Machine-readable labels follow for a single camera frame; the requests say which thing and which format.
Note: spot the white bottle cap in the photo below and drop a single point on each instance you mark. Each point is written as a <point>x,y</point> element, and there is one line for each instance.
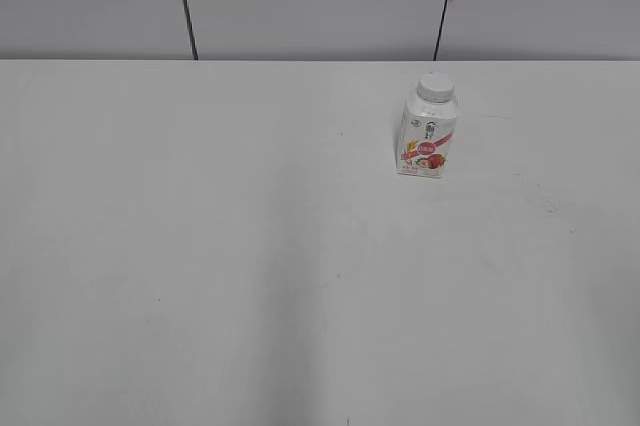
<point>435,87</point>

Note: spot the white yili yogurt bottle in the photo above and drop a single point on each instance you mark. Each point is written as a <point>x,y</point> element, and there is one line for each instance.
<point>425,136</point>

